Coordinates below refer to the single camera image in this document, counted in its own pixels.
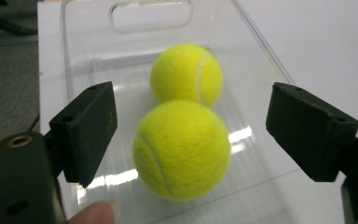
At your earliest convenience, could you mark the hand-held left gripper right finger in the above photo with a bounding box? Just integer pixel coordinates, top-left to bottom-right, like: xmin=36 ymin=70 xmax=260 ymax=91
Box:
xmin=265 ymin=82 xmax=358 ymax=183

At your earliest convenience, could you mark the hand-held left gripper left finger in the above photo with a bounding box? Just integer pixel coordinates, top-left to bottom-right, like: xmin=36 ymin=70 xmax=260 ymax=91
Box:
xmin=43 ymin=81 xmax=118 ymax=189

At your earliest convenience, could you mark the clear plastic container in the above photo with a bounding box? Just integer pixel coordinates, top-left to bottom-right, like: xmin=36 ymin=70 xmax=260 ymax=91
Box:
xmin=60 ymin=0 xmax=296 ymax=224

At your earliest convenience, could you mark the yellow tennis ball black mark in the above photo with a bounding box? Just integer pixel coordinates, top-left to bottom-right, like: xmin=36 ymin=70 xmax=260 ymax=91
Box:
xmin=149 ymin=43 xmax=225 ymax=108

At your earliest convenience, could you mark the white board table cover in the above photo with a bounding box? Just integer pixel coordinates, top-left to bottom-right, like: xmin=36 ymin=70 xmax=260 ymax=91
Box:
xmin=36 ymin=0 xmax=358 ymax=224

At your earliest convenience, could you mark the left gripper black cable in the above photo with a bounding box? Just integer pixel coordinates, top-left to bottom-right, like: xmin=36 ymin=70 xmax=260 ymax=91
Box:
xmin=27 ymin=113 xmax=41 ymax=133

